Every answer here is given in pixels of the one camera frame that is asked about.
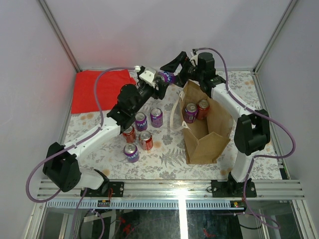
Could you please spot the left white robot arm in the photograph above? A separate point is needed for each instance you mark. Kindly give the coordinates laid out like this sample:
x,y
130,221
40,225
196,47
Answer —
x,y
62,166

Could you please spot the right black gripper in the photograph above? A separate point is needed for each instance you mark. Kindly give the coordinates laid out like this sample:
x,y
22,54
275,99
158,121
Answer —
x,y
181,80

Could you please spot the aluminium front rail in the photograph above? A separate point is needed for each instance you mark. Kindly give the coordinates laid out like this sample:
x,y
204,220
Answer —
x,y
196,189

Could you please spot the purple fanta can front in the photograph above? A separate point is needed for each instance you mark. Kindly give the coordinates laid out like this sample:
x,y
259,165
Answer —
x,y
131,152

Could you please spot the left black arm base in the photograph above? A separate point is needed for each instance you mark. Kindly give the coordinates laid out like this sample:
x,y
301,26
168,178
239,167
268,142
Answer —
x,y
112,189

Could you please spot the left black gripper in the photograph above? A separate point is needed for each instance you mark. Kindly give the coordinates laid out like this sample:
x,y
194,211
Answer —
x,y
159,92

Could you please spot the red coke can front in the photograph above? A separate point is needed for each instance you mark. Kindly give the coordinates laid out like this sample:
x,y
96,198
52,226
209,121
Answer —
x,y
146,140

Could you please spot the red folded cloth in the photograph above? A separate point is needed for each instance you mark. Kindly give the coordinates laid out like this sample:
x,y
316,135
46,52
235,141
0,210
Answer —
x,y
108,88

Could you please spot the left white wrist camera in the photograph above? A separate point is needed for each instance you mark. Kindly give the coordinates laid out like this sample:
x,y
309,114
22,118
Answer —
x,y
147,75

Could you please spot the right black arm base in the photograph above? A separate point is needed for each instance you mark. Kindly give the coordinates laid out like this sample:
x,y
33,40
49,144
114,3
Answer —
x,y
230,188

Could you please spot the purple fanta can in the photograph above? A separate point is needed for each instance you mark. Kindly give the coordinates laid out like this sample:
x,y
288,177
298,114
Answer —
x,y
190,113
131,152
167,77
141,122
156,117

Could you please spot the red coke can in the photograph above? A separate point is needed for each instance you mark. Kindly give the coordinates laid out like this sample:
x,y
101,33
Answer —
x,y
130,135
203,108
146,140

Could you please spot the brown jute canvas bag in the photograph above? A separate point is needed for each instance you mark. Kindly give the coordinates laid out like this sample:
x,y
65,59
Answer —
x,y
205,139

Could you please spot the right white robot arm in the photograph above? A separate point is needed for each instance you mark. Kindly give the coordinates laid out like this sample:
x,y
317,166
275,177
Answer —
x,y
252,131

